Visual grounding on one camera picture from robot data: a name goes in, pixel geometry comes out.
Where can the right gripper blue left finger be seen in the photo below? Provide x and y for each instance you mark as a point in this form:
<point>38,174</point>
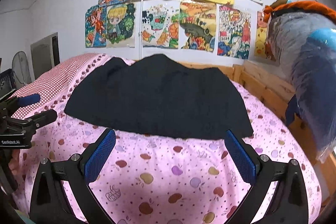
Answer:
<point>96,154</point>

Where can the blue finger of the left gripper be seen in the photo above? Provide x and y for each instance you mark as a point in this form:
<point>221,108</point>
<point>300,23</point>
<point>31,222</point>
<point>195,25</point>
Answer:
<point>42,119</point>
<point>28,100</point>

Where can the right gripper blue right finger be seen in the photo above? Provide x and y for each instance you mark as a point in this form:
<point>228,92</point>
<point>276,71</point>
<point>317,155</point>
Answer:
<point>244,156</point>

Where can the black garment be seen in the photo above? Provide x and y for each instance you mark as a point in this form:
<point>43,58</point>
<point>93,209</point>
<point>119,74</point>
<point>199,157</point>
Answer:
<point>158,96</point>

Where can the plastic wrapped clothes bundle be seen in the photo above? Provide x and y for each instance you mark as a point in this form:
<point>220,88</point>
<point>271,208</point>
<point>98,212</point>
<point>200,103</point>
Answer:
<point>302,39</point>

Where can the person left hand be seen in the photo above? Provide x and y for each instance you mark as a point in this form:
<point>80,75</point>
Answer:
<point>14,164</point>

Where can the red white checkered pillow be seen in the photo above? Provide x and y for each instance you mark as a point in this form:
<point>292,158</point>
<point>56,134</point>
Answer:
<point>51,83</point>

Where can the standing fan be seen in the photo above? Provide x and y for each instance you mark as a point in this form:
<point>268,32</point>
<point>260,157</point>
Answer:
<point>20,68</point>

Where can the grey door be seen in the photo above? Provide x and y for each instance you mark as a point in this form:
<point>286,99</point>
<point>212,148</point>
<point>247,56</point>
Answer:
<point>45,54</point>

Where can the flying girl drawing lower left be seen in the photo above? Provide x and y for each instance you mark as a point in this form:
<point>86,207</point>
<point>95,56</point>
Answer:
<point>95,27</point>

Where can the yellow bear drawing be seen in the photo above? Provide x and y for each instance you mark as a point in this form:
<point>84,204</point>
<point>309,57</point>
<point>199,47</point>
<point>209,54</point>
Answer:
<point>262,47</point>

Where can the blond boy drawing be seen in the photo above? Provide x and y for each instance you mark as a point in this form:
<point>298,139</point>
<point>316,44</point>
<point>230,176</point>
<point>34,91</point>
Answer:
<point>120,23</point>

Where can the city collage drawing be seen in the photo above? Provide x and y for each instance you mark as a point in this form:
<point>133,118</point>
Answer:
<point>234,33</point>

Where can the landscape whale drawing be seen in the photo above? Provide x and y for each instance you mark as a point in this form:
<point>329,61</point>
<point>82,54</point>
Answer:
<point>198,21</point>

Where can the juice and oranges drawing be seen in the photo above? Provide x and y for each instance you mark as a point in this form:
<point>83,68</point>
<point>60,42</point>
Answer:
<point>160,24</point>

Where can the wooden bed frame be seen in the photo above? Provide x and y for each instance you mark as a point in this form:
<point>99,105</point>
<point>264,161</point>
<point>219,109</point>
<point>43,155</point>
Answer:
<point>275,94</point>

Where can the white wall pipe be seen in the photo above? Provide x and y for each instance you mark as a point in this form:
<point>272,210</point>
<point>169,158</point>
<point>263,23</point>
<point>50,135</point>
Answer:
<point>140,33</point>

